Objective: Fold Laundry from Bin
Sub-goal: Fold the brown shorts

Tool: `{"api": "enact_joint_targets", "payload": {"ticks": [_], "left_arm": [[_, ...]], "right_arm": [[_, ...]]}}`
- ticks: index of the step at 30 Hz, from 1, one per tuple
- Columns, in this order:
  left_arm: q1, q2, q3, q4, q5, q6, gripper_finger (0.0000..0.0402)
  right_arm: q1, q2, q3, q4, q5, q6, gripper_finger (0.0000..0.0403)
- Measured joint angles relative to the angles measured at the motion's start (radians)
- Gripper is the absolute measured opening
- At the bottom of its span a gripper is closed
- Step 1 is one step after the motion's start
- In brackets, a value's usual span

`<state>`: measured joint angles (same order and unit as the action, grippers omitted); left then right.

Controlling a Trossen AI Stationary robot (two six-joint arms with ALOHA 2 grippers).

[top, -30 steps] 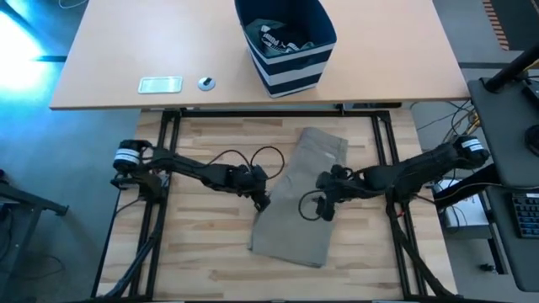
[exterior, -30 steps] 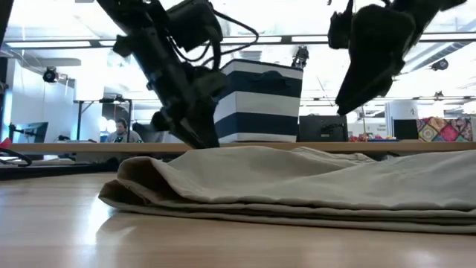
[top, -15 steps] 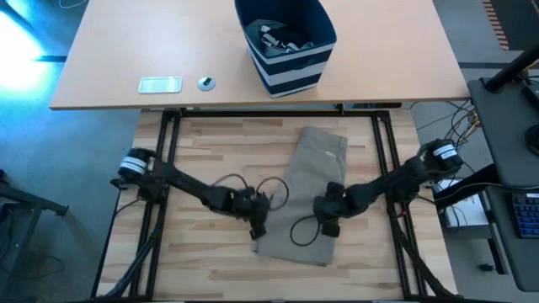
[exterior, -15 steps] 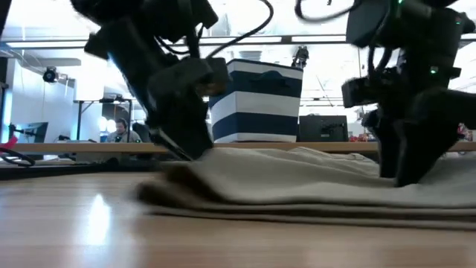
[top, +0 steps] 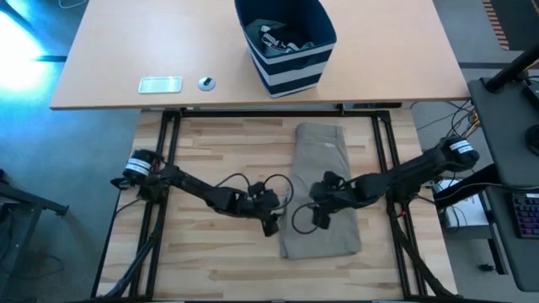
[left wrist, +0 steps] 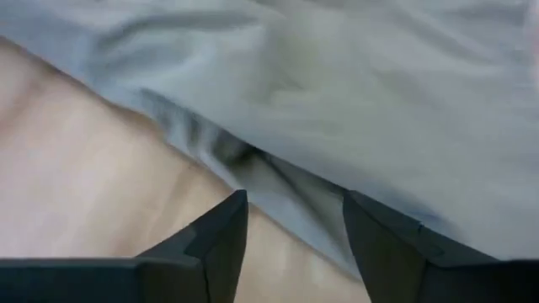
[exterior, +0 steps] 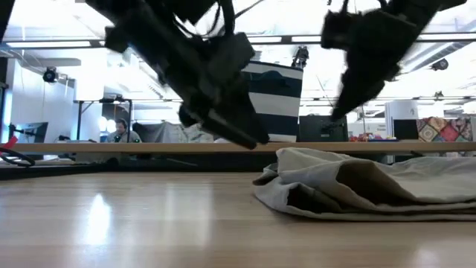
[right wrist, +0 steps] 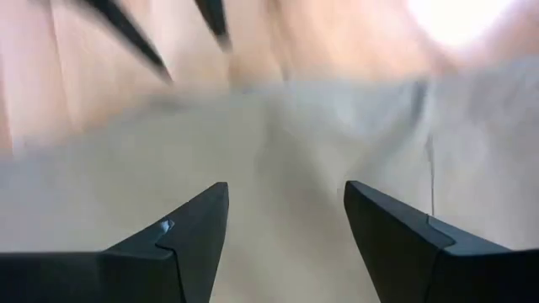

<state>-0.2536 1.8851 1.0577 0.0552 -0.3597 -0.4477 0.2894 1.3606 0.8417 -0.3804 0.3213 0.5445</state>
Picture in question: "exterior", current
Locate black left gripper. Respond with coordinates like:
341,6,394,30
104,7,271,150

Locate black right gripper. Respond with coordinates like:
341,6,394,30
329,9,423,122

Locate navy white striped fabric bin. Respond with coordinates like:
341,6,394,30
240,60,304,143

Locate khaki shorts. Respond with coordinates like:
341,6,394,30
252,147,476,223

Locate white pillar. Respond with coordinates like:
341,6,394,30
385,100,420,142

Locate colourful toy pile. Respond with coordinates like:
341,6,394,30
348,133,399,144

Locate black square screen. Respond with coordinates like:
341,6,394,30
393,118,419,141

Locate black equipment box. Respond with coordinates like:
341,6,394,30
298,115,350,143

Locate grey tarp cover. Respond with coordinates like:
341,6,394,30
132,121,215,144

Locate colourful patchwork quilt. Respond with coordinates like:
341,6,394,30
416,117,475,157

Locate beige wooden desk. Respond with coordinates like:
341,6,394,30
7,142,476,155

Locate black computer monitor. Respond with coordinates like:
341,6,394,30
9,121,49,144

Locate red object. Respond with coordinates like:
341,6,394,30
0,135,19,152

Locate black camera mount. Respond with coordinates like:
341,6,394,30
292,46,310,70

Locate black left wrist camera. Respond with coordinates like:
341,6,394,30
206,32,257,75

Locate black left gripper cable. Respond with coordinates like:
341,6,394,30
174,0,268,42

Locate black aluminium table frame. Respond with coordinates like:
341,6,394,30
0,163,261,182

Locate black tall stand frame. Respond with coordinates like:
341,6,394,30
74,97,134,143

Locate black light rail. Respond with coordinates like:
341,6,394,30
0,33,476,49

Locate black looped cable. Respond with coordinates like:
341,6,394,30
0,147,36,168

